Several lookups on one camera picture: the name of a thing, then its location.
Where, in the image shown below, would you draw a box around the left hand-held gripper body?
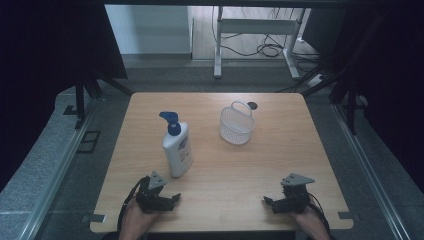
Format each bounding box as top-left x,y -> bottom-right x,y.
135,170 -> 172,214

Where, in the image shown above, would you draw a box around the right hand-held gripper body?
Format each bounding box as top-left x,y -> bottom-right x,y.
280,173 -> 316,214

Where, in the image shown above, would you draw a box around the white blue pump lotion bottle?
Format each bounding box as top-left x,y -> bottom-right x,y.
158,111 -> 194,179

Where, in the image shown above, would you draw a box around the white plastic mesh basket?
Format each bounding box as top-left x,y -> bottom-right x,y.
219,100 -> 256,146

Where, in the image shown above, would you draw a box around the person's left hand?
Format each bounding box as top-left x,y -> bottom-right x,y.
119,199 -> 162,240

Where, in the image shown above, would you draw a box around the person's right hand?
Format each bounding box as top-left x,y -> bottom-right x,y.
288,204 -> 331,240

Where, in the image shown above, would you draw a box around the black metal stand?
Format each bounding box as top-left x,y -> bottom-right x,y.
73,68 -> 135,130
276,63 -> 369,136

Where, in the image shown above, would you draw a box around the white power strip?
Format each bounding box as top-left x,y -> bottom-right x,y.
307,73 -> 326,88

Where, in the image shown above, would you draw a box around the dark curtain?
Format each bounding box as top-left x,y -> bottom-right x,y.
303,0 -> 424,184
0,0 -> 128,193

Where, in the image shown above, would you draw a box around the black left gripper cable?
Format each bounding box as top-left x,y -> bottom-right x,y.
116,175 -> 150,234

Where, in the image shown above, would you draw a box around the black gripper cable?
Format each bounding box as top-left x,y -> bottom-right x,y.
305,192 -> 334,240
116,175 -> 150,234

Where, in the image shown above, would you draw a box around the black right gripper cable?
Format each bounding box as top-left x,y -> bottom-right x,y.
305,192 -> 334,240

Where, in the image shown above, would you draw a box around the grey metal rail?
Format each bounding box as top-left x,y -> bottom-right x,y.
19,99 -> 98,240
332,103 -> 412,240

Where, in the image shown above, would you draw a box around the black floor cables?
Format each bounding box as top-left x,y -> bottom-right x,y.
213,6 -> 323,73

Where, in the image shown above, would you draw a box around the white metal desk frame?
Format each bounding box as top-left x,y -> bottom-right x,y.
213,5 -> 306,80

